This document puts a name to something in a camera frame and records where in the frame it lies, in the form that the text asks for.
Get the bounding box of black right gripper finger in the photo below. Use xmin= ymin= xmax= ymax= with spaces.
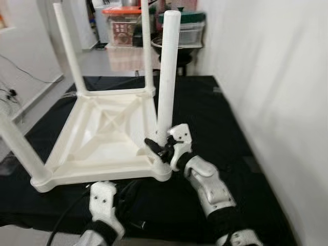
xmin=144 ymin=137 xmax=166 ymax=156

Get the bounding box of white plastic children table top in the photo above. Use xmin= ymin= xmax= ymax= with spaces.
xmin=31 ymin=86 xmax=173 ymax=194

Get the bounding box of black tablecloth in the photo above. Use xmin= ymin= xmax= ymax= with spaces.
xmin=0 ymin=75 xmax=298 ymax=246

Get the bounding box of beige lace covered bench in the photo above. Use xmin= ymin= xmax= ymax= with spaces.
xmin=105 ymin=45 xmax=160 ymax=72

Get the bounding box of black round stool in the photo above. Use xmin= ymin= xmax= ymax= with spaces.
xmin=151 ymin=37 xmax=203 ymax=76

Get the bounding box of black plastic bag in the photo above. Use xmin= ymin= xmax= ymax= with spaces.
xmin=132 ymin=20 xmax=154 ymax=48

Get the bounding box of red printed cardboard box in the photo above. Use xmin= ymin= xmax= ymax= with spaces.
xmin=110 ymin=20 xmax=138 ymax=48

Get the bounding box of green round pot lid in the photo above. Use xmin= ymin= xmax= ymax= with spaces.
xmin=158 ymin=8 xmax=207 ymax=25

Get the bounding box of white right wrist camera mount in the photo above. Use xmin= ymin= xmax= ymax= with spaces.
xmin=168 ymin=124 xmax=195 ymax=172

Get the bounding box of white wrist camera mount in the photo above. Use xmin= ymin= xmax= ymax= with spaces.
xmin=168 ymin=124 xmax=195 ymax=172
xmin=89 ymin=180 xmax=125 ymax=239

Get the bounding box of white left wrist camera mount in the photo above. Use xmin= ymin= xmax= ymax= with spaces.
xmin=89 ymin=180 xmax=125 ymax=239

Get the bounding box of thin black power cable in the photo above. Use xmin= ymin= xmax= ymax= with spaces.
xmin=0 ymin=53 xmax=63 ymax=106

